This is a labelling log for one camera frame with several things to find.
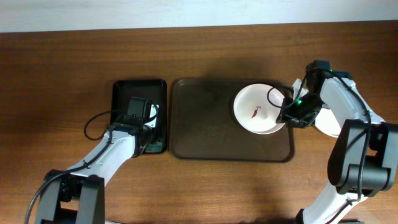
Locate orange green sponge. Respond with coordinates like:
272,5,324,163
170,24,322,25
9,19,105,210
145,141,164,154

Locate pink plate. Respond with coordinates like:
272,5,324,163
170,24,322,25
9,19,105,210
233,83,285,134

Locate cream plate with red stain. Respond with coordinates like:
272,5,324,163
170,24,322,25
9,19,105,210
315,108,341,138

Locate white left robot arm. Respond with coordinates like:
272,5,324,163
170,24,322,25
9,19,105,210
31,121,167,223

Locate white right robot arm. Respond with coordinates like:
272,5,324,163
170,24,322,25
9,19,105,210
277,67,397,223

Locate small black tray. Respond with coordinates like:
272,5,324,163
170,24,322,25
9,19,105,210
110,79,167,157

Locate large brown tray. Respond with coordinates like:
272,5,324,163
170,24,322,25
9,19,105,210
169,78,295,163

